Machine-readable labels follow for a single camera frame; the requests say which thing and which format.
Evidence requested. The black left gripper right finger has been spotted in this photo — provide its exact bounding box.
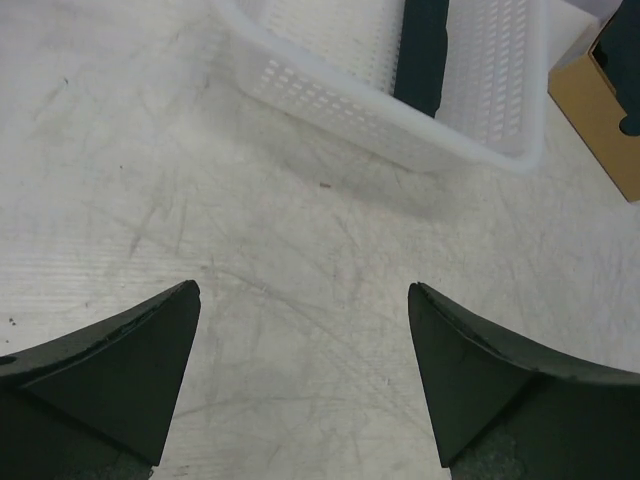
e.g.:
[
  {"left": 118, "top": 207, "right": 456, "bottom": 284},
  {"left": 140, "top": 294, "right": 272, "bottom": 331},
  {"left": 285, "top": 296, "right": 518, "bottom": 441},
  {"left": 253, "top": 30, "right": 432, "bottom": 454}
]
[{"left": 408, "top": 283, "right": 639, "bottom": 479}]

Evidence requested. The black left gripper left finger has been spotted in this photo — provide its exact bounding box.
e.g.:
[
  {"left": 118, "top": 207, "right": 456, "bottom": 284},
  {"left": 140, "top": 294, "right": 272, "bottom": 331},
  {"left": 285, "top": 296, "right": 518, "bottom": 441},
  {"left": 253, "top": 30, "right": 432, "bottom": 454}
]
[{"left": 1, "top": 280, "right": 201, "bottom": 479}]

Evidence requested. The brown cardboard napkin box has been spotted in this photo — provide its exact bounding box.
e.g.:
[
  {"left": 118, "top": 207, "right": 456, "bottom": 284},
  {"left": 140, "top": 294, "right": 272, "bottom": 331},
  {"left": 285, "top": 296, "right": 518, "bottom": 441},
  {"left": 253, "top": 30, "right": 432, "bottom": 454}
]
[{"left": 547, "top": 14, "right": 640, "bottom": 204}]

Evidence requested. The dark rolled napkin bundle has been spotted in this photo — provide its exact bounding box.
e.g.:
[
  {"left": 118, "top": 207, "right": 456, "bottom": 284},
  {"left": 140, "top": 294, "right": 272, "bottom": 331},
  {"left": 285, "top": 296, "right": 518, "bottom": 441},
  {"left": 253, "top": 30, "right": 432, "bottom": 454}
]
[{"left": 393, "top": 0, "right": 449, "bottom": 117}]

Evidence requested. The white perforated plastic basket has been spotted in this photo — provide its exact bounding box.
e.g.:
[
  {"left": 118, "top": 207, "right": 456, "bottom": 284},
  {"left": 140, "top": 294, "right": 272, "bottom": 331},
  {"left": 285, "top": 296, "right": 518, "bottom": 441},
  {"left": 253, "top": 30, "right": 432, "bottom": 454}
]
[{"left": 216, "top": 0, "right": 549, "bottom": 173}]

